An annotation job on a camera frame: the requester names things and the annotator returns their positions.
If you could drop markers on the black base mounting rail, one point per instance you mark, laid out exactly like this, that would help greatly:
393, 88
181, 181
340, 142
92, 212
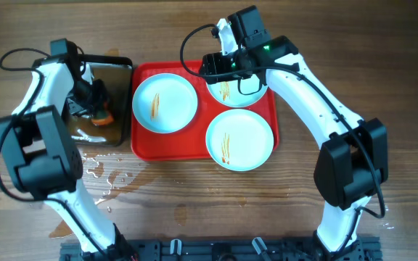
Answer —
300, 248

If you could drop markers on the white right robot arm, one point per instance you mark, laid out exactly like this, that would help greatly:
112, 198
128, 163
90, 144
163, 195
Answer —
353, 157

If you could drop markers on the black water tray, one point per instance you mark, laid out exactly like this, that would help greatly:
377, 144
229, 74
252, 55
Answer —
116, 73

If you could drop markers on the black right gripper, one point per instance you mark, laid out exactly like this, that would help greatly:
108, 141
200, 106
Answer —
215, 64

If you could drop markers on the orange sponge with green scourer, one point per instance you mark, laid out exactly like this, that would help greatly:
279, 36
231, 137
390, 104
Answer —
102, 116

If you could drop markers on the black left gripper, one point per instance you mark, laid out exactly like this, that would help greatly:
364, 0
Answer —
76, 104

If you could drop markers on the light blue plate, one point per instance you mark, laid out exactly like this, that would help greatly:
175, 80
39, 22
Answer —
239, 140
164, 103
227, 92

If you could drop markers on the red serving tray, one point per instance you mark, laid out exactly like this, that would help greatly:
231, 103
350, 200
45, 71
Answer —
188, 143

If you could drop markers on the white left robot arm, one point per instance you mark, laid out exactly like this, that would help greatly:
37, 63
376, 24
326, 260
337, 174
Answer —
39, 161

